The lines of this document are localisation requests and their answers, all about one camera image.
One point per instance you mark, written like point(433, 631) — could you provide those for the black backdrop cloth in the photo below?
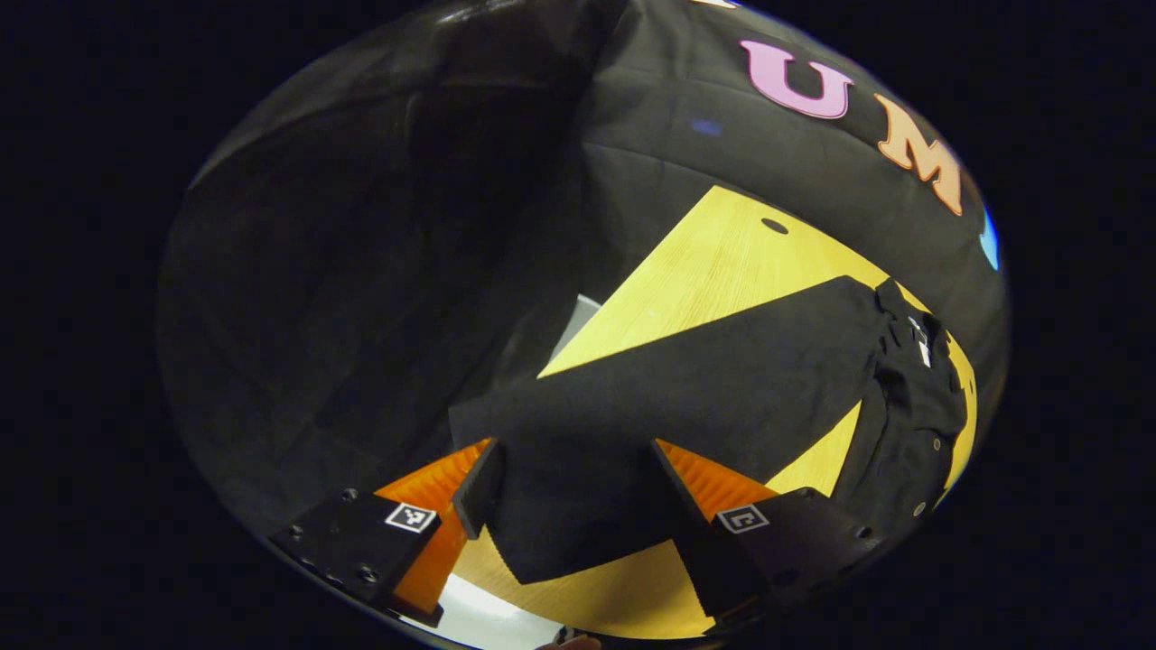
point(406, 271)

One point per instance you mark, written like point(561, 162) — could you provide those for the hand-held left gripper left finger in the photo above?
point(479, 492)

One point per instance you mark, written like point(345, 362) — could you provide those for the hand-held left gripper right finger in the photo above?
point(786, 542)

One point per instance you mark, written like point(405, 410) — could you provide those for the black button shirt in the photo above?
point(722, 379)

